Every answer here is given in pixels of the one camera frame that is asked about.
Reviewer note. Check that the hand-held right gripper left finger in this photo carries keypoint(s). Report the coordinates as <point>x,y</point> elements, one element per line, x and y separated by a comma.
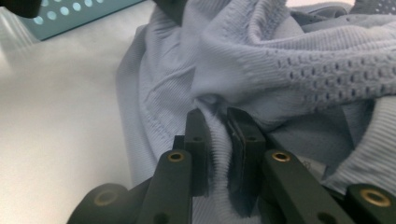
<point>197,146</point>

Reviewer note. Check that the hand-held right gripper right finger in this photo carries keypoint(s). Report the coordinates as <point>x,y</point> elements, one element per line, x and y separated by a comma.
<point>246,155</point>

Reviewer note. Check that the light blue perforated plastic basket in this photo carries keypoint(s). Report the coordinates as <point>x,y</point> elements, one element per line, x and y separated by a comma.
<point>90,17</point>

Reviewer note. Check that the light blue knit tank top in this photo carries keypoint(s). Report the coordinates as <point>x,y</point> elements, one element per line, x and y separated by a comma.
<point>243,62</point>

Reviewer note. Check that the white table cover sheet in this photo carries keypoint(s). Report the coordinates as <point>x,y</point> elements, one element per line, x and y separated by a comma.
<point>62,109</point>

